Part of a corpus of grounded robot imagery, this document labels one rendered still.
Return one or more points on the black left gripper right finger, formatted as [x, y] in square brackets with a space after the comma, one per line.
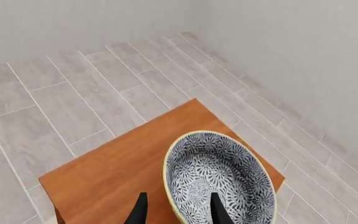
[218, 211]

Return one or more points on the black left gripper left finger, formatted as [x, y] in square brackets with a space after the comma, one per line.
[140, 212]

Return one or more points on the black and white patterned bowl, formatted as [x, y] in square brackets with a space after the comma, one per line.
[222, 168]

